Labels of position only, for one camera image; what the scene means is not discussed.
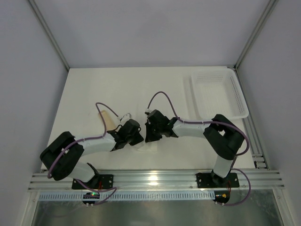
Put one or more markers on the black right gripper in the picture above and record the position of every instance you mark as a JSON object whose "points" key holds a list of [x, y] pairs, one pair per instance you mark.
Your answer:
{"points": [[150, 132]]}

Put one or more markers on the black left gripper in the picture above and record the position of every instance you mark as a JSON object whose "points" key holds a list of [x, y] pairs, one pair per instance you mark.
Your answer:
{"points": [[135, 135]]}

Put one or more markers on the white paper napkin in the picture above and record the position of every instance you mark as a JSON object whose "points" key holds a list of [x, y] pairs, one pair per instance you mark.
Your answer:
{"points": [[150, 147]]}

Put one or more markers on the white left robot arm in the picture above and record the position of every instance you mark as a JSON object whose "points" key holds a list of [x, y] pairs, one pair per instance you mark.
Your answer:
{"points": [[61, 157]]}

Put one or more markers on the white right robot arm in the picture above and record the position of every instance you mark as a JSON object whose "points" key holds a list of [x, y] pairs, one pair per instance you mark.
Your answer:
{"points": [[227, 140]]}

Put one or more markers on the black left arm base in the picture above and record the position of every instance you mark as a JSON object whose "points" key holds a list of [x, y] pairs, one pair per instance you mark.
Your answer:
{"points": [[98, 182]]}

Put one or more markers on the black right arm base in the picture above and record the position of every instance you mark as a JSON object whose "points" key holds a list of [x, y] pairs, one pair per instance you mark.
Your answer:
{"points": [[212, 180]]}

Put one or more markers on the beige utensil case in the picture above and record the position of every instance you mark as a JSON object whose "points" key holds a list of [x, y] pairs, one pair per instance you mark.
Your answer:
{"points": [[108, 121]]}

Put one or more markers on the white perforated plastic basket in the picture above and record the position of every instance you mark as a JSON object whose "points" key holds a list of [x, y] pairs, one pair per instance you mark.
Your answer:
{"points": [[216, 90]]}

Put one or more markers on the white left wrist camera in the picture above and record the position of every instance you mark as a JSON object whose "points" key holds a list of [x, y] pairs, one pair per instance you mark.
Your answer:
{"points": [[125, 117]]}

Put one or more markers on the aluminium front rail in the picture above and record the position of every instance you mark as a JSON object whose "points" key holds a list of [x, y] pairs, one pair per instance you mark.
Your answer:
{"points": [[152, 180]]}

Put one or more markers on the slotted white cable duct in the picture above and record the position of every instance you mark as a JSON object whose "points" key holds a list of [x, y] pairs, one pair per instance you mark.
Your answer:
{"points": [[127, 196]]}

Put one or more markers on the left aluminium frame post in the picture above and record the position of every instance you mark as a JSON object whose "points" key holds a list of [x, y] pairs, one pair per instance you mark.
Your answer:
{"points": [[46, 29]]}

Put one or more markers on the aluminium frame post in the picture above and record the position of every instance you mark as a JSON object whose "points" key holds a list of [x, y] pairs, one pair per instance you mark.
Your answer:
{"points": [[46, 29], [268, 9]]}

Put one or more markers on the right aluminium frame post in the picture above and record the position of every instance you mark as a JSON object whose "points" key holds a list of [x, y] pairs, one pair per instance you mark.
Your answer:
{"points": [[268, 9]]}

